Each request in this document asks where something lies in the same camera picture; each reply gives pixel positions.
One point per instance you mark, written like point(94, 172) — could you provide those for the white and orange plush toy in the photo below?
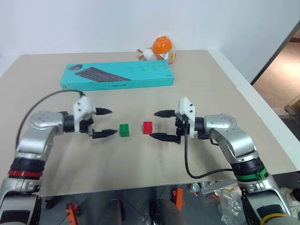
point(147, 54)

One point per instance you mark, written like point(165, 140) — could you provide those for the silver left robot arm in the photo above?
point(37, 131)

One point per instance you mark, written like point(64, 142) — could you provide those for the green toy brick cube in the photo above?
point(124, 130)

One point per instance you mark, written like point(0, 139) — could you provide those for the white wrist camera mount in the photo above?
point(187, 107)
point(82, 106)

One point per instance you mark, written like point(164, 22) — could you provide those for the red toy brick cube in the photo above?
point(147, 128)

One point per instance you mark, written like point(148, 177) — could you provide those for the orange plastic bowl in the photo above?
point(162, 44)

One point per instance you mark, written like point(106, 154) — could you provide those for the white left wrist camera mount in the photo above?
point(82, 106)

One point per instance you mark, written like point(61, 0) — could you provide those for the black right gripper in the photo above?
point(181, 129)

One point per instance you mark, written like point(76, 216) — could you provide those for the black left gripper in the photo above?
point(84, 126)

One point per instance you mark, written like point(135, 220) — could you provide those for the grey metal bracket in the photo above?
point(215, 186)

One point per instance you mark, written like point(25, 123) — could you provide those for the clear plastic bag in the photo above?
point(225, 204)

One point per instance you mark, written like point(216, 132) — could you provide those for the teal keyboard box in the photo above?
point(131, 78)

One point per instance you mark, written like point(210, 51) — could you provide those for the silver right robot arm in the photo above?
point(232, 136)

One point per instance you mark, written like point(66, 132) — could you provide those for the orange clamp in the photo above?
point(179, 198)
point(71, 212)

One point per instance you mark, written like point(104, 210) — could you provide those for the dark rounded shape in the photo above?
point(166, 213)

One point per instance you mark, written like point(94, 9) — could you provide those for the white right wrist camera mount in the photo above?
point(187, 107)

